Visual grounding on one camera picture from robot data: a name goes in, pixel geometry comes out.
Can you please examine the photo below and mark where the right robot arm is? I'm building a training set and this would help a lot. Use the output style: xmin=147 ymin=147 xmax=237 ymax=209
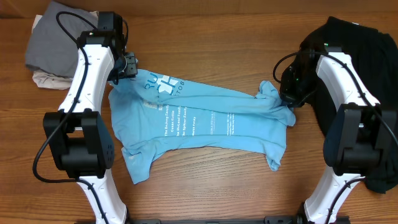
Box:
xmin=264 ymin=43 xmax=397 ymax=223

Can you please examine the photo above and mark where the light blue t-shirt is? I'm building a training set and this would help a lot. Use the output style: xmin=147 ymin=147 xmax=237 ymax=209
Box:
xmin=109 ymin=69 xmax=296 ymax=184

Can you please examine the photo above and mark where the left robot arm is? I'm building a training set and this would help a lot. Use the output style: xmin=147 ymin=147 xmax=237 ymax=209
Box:
xmin=32 ymin=12 xmax=137 ymax=223

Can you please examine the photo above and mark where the folded grey garment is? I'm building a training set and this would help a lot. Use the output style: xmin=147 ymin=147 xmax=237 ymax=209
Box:
xmin=25 ymin=1 xmax=98 ymax=78

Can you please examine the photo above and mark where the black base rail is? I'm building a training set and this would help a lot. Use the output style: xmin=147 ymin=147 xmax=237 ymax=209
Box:
xmin=74 ymin=215 xmax=351 ymax=224

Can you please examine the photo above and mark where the black t-shirt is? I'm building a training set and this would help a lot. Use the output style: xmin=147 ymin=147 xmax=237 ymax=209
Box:
xmin=299 ymin=17 xmax=397 ymax=194

